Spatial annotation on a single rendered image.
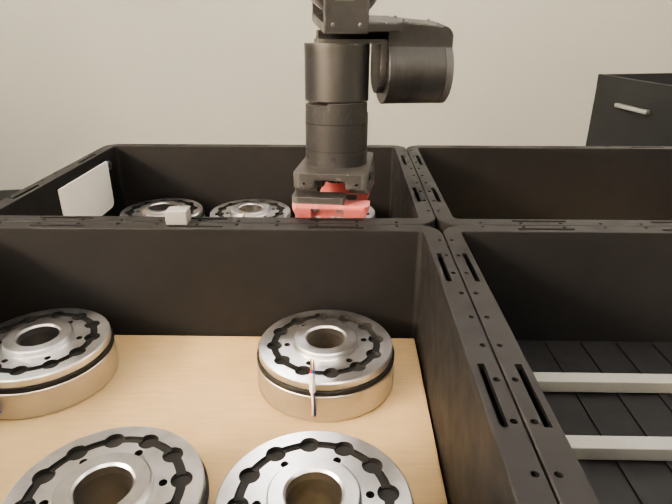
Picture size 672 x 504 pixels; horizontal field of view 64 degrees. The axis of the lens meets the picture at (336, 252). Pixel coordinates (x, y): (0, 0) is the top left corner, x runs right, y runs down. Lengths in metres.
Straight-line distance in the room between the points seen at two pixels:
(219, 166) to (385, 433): 0.47
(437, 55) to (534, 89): 3.52
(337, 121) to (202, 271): 0.17
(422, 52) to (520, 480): 0.36
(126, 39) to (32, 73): 0.57
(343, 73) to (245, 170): 0.30
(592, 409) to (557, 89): 3.72
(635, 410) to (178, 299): 0.37
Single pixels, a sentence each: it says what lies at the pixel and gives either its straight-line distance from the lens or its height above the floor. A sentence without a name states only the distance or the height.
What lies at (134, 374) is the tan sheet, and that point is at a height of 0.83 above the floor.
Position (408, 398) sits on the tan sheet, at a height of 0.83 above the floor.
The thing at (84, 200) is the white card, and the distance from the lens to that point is 0.70.
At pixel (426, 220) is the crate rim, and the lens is 0.46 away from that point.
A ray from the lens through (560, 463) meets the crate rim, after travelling 0.24.
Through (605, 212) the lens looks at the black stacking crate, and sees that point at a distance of 0.83.
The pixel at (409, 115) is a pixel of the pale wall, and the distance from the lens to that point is 3.70.
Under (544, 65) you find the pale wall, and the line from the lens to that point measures 4.02.
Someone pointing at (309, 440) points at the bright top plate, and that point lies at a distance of 0.34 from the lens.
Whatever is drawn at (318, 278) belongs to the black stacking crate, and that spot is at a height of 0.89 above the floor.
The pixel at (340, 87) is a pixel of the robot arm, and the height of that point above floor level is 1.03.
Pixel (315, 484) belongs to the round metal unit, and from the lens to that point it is 0.32.
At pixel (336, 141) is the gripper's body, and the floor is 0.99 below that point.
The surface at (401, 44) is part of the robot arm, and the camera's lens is 0.49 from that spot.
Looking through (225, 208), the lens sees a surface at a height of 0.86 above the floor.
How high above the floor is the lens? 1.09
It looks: 24 degrees down
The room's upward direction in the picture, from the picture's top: straight up
